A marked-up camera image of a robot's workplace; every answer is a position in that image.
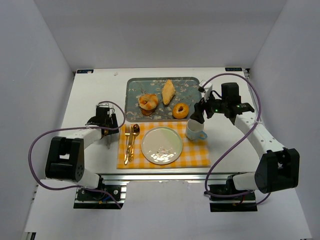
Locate silver metal tongs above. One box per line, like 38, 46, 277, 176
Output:
106, 104, 118, 149

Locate round twisted bread roll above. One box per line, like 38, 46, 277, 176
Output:
138, 94, 159, 111

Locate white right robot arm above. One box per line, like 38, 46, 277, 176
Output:
190, 82, 300, 195

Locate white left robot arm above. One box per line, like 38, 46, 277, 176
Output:
45, 103, 119, 189

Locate small brown bread piece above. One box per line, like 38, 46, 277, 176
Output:
141, 108, 154, 116

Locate orange glazed donut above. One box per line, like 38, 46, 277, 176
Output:
172, 103, 189, 119

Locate gold fork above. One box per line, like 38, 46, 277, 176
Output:
124, 125, 131, 166

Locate gold knife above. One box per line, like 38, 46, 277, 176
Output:
126, 126, 134, 163

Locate gold spoon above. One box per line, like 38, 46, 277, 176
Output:
129, 123, 140, 162

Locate long flat pastry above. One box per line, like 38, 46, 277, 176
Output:
162, 79, 176, 106

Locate yellow checkered placemat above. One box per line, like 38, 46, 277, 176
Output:
117, 121, 211, 169

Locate blue label sticker right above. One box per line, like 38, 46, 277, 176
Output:
224, 67, 243, 72

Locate blue label sticker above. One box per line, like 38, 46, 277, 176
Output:
76, 69, 94, 74
224, 67, 243, 72

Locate white round plate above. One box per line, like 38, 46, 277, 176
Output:
140, 126, 183, 166

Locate blue label sticker left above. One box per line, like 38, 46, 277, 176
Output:
76, 69, 94, 74

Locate white mug blue handle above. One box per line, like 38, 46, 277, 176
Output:
185, 119, 208, 141

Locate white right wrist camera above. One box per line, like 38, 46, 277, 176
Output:
198, 80, 213, 101

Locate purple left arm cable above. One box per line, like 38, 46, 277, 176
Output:
27, 100, 126, 210

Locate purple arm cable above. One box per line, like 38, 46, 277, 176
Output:
202, 73, 263, 207
27, 100, 126, 210

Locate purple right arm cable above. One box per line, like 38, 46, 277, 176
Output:
202, 73, 263, 207

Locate aluminium table edge rail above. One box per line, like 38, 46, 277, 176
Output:
94, 171, 261, 183

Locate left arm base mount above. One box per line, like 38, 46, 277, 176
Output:
73, 175, 127, 210

